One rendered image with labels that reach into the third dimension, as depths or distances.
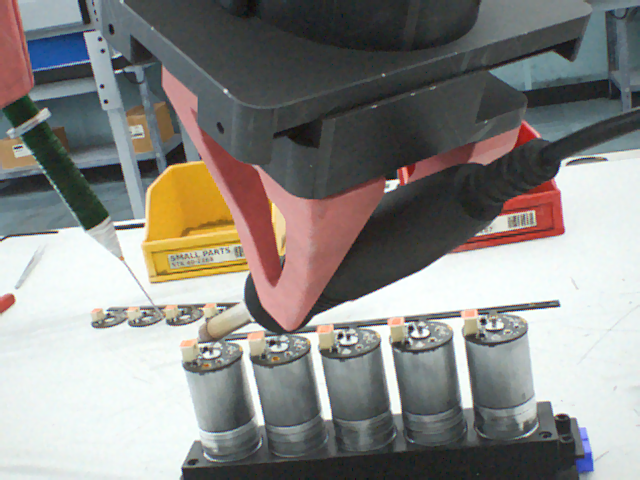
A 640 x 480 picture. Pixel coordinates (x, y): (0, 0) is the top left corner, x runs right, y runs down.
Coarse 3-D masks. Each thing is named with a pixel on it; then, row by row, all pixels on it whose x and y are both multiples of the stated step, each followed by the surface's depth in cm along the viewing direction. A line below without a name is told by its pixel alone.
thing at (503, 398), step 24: (480, 360) 34; (504, 360) 33; (528, 360) 34; (480, 384) 34; (504, 384) 34; (528, 384) 34; (480, 408) 34; (504, 408) 34; (528, 408) 34; (480, 432) 35; (504, 432) 34; (528, 432) 34
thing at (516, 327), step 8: (480, 320) 35; (488, 320) 35; (496, 320) 35; (504, 320) 35; (512, 320) 34; (520, 320) 34; (512, 328) 34; (520, 328) 34; (464, 336) 34; (472, 336) 34; (480, 336) 34; (488, 336) 33; (504, 336) 33; (512, 336) 33; (520, 336) 33; (480, 344) 33; (488, 344) 33; (496, 344) 33
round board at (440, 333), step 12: (408, 324) 35; (432, 324) 35; (444, 324) 35; (408, 336) 35; (432, 336) 34; (444, 336) 34; (396, 348) 34; (408, 348) 34; (420, 348) 34; (432, 348) 34
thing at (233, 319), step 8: (240, 304) 31; (224, 312) 32; (232, 312) 31; (240, 312) 30; (248, 312) 29; (208, 320) 33; (216, 320) 32; (224, 320) 32; (232, 320) 31; (240, 320) 31; (248, 320) 30; (200, 328) 34; (208, 328) 33; (216, 328) 32; (224, 328) 32; (232, 328) 32; (240, 328) 32; (200, 336) 34; (208, 336) 33; (216, 336) 33; (224, 336) 33
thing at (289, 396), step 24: (312, 360) 36; (264, 384) 35; (288, 384) 35; (312, 384) 36; (264, 408) 36; (288, 408) 35; (312, 408) 36; (288, 432) 35; (312, 432) 36; (288, 456) 36
